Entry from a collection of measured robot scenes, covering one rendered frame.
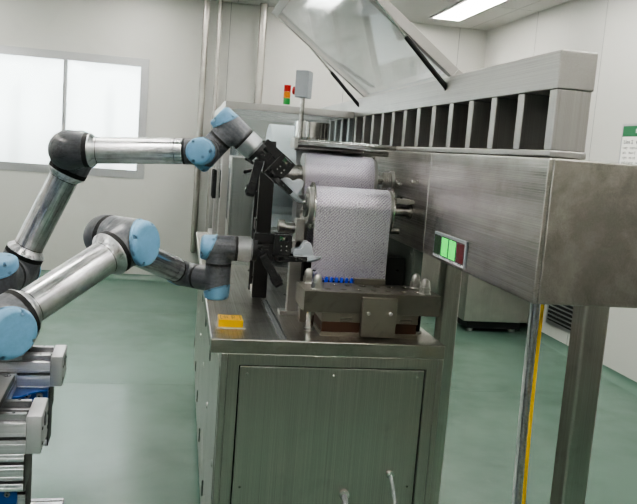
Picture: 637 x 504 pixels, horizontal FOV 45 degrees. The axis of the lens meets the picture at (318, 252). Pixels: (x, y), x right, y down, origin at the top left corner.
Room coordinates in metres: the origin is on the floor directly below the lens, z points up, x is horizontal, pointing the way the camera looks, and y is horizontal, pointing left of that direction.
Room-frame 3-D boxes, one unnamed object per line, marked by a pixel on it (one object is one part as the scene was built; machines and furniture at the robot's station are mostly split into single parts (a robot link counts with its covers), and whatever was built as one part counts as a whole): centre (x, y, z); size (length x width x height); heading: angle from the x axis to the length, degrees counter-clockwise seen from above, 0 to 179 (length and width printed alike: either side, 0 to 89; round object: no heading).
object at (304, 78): (2.93, 0.11, 1.66); 0.07 x 0.07 x 0.10; 78
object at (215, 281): (2.28, 0.31, 1.01); 0.11 x 0.08 x 0.11; 58
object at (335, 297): (2.23, -0.15, 1.00); 0.40 x 0.16 x 0.06; 100
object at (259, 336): (3.31, 0.17, 0.88); 2.52 x 0.66 x 0.04; 10
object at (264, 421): (3.32, 0.16, 0.43); 2.52 x 0.64 x 0.86; 10
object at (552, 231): (3.10, -0.28, 1.29); 3.10 x 0.28 x 0.30; 10
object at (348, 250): (2.35, -0.10, 1.12); 0.23 x 0.01 x 0.18; 100
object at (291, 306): (2.41, 0.08, 1.05); 0.06 x 0.05 x 0.31; 100
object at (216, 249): (2.27, 0.30, 1.11); 0.11 x 0.08 x 0.09; 100
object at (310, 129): (3.11, 0.06, 1.50); 0.14 x 0.14 x 0.06
